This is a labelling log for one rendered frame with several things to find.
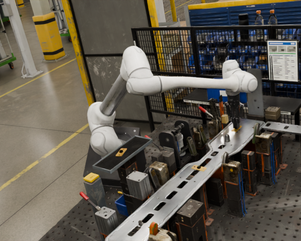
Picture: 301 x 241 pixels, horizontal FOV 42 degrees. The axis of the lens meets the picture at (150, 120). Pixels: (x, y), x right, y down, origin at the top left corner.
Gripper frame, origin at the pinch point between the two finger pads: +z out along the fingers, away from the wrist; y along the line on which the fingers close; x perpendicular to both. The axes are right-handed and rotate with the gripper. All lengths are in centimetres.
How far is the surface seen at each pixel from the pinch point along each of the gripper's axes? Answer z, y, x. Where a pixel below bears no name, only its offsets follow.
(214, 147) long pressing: 6.6, -4.1, -22.2
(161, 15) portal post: 0, -298, 318
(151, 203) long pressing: 6, -5, -85
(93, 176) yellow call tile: -10, -32, -95
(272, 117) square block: 5.3, 13.8, 23.6
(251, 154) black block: 7.6, 19.6, -21.0
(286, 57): -26, 13, 55
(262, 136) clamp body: 2.5, 21.2, -7.9
